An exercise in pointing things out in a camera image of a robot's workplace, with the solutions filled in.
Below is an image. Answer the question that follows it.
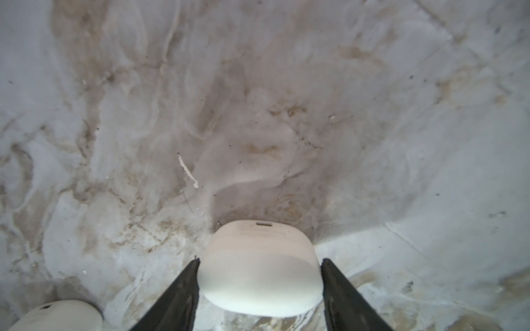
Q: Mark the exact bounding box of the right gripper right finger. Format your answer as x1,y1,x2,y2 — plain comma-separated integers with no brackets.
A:
321,259,392,331

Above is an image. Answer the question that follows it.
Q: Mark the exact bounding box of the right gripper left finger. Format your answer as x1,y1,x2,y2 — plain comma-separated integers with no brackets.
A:
131,258,200,331

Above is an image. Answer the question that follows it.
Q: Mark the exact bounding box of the white earbud charging case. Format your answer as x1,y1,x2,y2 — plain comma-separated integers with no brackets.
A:
8,299,103,331

